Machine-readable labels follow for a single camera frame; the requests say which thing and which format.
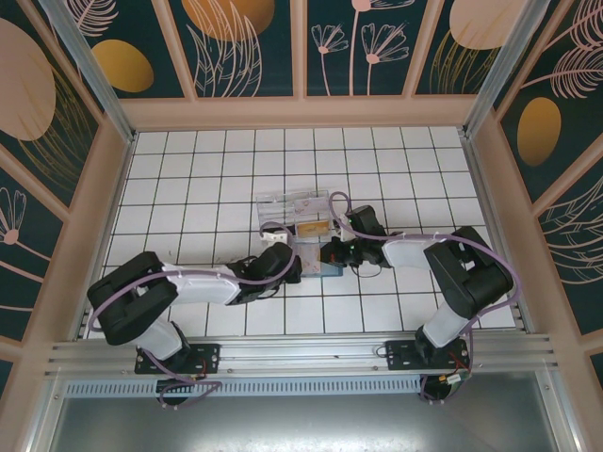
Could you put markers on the clear acrylic card tray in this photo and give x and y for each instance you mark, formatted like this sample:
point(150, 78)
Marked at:
point(275, 207)

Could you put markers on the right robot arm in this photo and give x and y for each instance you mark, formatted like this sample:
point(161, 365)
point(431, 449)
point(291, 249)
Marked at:
point(471, 273)

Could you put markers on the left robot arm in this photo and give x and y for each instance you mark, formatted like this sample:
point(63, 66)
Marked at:
point(132, 292)

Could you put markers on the gold credit card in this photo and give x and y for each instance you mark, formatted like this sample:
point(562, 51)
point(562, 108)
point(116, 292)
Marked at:
point(311, 229)

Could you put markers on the grey metal sheet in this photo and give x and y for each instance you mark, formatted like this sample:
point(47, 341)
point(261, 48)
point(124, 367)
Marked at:
point(306, 424)

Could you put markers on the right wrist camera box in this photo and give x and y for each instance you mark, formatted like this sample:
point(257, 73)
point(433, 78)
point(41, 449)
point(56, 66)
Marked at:
point(344, 230)

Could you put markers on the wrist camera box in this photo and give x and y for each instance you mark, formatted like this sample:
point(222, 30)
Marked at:
point(344, 230)
point(273, 237)

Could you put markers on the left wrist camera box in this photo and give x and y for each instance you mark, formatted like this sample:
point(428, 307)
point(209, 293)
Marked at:
point(273, 237)

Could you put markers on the aluminium mounting rail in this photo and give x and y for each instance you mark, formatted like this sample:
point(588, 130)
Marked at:
point(306, 355)

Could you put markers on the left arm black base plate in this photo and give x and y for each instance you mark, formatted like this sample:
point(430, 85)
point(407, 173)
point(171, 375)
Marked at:
point(207, 358)

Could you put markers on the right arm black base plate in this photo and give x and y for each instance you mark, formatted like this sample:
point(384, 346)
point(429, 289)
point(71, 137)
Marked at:
point(400, 355)

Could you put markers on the aluminium table side rail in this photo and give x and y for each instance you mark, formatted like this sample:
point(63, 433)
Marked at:
point(118, 188)
point(480, 188)

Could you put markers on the aluminium frame post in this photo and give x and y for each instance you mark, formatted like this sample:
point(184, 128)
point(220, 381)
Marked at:
point(94, 80)
point(499, 66)

